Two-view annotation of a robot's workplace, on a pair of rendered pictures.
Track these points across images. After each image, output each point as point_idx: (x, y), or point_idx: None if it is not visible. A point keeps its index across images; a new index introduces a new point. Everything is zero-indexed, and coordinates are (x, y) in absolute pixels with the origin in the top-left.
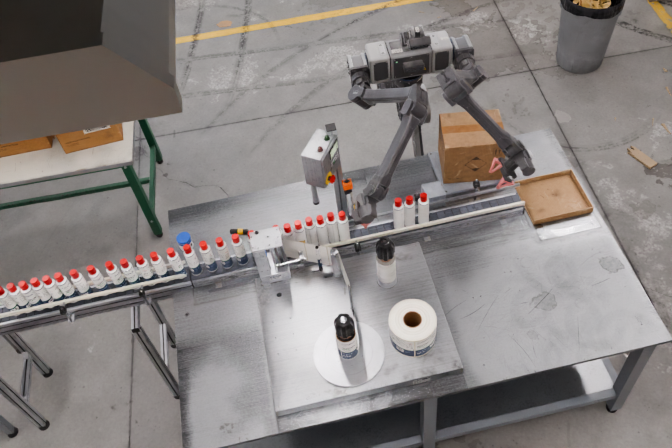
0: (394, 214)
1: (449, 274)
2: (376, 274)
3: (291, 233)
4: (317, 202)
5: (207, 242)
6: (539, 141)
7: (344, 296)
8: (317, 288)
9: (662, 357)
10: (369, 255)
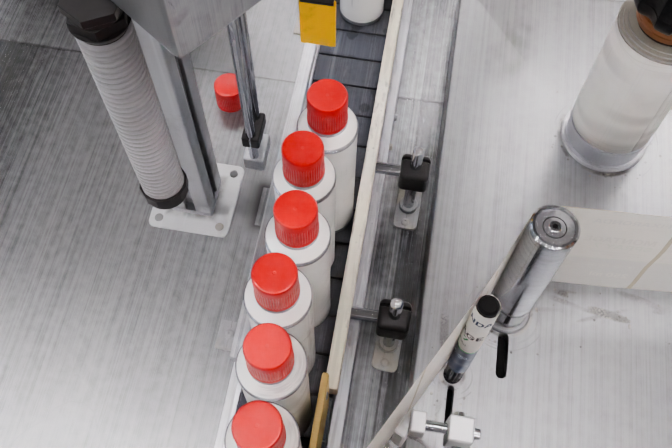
0: None
1: None
2: (562, 163)
3: (292, 423)
4: (183, 178)
5: None
6: None
7: (638, 327)
8: (556, 433)
9: None
10: (455, 153)
